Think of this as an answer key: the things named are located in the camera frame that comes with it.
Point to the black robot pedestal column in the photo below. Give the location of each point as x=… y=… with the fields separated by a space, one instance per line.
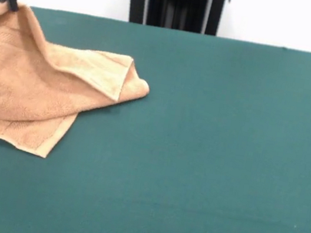
x=177 y=3

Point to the tan terry towel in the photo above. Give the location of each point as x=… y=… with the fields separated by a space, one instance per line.
x=29 y=86

